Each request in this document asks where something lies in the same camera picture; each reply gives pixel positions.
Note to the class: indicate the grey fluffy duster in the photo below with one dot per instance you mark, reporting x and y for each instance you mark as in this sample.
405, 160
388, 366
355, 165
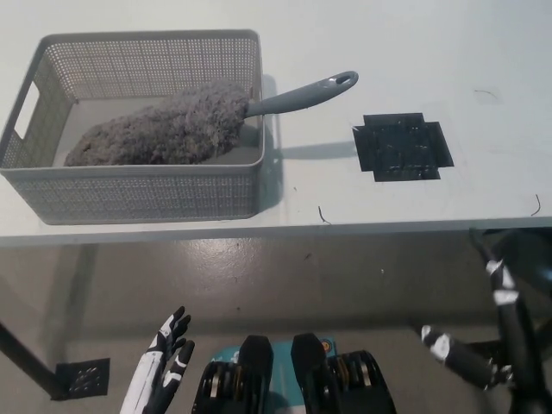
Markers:
172, 125

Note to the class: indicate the black tape patch on desk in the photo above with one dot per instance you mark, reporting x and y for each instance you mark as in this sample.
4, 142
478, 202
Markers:
401, 146

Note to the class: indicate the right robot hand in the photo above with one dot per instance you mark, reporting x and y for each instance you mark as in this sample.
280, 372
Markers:
517, 336

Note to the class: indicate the black and teal robot torso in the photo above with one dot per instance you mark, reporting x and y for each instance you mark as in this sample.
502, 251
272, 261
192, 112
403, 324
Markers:
254, 371

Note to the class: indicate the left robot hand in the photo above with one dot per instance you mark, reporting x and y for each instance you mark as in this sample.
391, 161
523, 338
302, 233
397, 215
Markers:
164, 349

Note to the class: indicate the black metal table leg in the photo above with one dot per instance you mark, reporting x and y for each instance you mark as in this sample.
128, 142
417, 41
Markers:
30, 358

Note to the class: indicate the grey perforated plastic basket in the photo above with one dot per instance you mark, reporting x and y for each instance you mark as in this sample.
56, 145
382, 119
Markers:
129, 194

